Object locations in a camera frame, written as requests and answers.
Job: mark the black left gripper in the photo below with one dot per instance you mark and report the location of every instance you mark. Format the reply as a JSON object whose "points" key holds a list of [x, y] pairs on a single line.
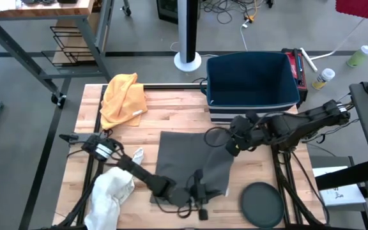
{"points": [[200, 191]]}

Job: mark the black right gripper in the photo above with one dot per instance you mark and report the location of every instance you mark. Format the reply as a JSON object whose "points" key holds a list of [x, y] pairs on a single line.
{"points": [[244, 134]]}

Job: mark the grey kitchen towel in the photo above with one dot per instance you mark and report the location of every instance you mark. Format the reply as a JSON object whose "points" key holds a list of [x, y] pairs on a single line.
{"points": [[180, 153]]}

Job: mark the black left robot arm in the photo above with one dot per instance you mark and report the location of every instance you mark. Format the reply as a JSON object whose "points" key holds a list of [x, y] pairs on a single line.
{"points": [[139, 172]]}

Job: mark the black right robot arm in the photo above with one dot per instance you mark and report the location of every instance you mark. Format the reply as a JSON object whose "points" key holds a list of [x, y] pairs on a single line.
{"points": [[299, 124]]}

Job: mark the white towel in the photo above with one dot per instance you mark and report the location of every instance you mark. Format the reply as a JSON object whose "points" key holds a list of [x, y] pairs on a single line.
{"points": [[107, 195]]}

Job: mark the orange towel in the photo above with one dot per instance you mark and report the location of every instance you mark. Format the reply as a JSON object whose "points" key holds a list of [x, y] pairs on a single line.
{"points": [[123, 99]]}

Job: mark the dark green round plate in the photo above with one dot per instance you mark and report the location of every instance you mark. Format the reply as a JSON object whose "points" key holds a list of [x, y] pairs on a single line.
{"points": [[262, 204]]}

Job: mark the navy white striped fabric bin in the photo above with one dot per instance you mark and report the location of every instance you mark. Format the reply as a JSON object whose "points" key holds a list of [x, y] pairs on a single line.
{"points": [[251, 80]]}

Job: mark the red black tool case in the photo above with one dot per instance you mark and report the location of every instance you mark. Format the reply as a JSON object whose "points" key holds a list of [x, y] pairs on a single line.
{"points": [[294, 64]]}

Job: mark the black aluminium crossbar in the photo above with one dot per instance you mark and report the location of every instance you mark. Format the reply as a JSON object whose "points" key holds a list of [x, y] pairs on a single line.
{"points": [[171, 86]]}

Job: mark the yellow label bottle white cap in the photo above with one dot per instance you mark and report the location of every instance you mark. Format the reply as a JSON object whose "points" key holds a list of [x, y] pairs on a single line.
{"points": [[323, 80]]}

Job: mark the white tube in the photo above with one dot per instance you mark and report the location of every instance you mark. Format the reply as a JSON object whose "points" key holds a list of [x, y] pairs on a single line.
{"points": [[308, 60]]}

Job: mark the black diagonal bar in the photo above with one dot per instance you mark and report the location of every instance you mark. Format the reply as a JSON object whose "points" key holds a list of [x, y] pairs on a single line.
{"points": [[347, 175]]}

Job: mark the silver black tower fan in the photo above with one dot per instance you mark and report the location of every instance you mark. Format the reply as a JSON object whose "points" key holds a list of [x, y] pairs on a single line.
{"points": [[187, 32]]}

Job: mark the white paper box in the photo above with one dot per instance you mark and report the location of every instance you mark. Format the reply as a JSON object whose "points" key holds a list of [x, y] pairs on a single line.
{"points": [[343, 198]]}

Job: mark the green bottle white cap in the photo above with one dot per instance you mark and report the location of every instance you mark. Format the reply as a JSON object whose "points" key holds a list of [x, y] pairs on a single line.
{"points": [[358, 57]]}

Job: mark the black caster wheel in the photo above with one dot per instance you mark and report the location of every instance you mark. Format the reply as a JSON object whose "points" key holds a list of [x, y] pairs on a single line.
{"points": [[126, 11], [58, 99]]}

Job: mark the red cloth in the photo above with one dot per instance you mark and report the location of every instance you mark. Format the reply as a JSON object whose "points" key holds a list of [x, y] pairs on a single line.
{"points": [[363, 9]]}

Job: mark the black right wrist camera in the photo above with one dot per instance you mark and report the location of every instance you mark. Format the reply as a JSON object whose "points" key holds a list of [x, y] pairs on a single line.
{"points": [[233, 150]]}

